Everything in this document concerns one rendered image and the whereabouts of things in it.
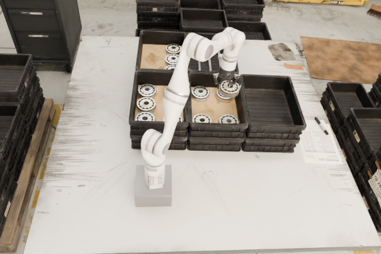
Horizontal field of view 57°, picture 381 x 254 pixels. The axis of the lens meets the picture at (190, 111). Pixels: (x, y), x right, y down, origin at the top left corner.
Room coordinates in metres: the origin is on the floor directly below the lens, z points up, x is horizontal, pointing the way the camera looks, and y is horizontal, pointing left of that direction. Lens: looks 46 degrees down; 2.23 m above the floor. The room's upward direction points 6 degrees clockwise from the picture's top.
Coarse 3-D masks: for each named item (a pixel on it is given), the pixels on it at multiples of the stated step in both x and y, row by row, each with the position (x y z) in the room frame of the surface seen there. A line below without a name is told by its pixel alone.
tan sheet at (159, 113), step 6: (162, 90) 1.47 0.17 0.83; (138, 96) 1.40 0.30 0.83; (156, 96) 1.42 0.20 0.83; (162, 96) 1.42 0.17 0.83; (156, 102) 1.37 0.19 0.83; (156, 108) 1.32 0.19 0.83; (162, 108) 1.33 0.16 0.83; (156, 114) 1.28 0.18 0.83; (162, 114) 1.29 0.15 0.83; (156, 120) 1.24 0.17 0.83; (162, 120) 1.24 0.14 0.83
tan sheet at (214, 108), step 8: (192, 88) 1.51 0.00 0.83; (208, 88) 1.53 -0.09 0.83; (216, 88) 1.54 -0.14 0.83; (192, 104) 1.38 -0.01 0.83; (200, 104) 1.39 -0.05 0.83; (208, 104) 1.40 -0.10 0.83; (216, 104) 1.40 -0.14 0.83; (224, 104) 1.41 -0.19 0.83; (232, 104) 1.42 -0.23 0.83; (192, 112) 1.32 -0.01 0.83; (200, 112) 1.33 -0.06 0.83; (208, 112) 1.34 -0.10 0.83; (216, 112) 1.34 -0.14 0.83; (224, 112) 1.35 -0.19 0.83; (232, 112) 1.35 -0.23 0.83; (216, 120) 1.28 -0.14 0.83
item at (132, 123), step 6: (138, 72) 1.50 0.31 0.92; (144, 72) 1.50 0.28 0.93; (150, 72) 1.51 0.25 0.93; (156, 72) 1.51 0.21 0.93; (162, 72) 1.52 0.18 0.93; (168, 72) 1.52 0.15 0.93; (132, 90) 1.34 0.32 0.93; (132, 96) 1.30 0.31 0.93; (132, 102) 1.26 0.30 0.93; (186, 102) 1.30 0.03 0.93; (132, 108) 1.21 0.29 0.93; (186, 108) 1.25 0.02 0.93; (132, 114) 1.18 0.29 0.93; (186, 114) 1.21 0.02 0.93; (186, 120) 1.17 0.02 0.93; (162, 126) 1.13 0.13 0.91; (180, 126) 1.14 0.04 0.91; (186, 126) 1.15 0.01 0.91
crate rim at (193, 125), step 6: (192, 72) 1.54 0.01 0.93; (240, 90) 1.43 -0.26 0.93; (246, 114) 1.26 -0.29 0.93; (246, 120) 1.21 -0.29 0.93; (192, 126) 1.15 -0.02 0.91; (198, 126) 1.15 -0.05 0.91; (204, 126) 1.15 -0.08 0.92; (210, 126) 1.16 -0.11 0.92; (216, 126) 1.16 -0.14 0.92; (222, 126) 1.16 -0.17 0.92; (228, 126) 1.17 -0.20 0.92; (234, 126) 1.17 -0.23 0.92; (240, 126) 1.17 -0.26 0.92; (246, 126) 1.18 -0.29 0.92
